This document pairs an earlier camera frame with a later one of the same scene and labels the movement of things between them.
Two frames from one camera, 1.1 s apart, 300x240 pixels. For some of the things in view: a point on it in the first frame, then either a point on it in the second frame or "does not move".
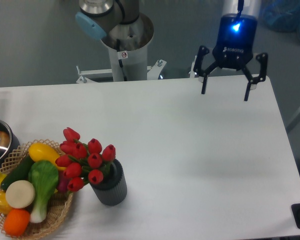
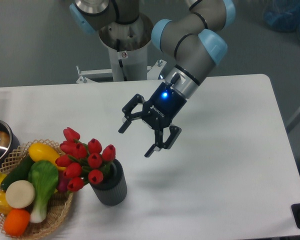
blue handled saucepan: [3, 139] does not move
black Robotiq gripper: [235, 40] -> [158, 112]
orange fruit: [16, 222] does not move
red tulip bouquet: [83, 163] does not move
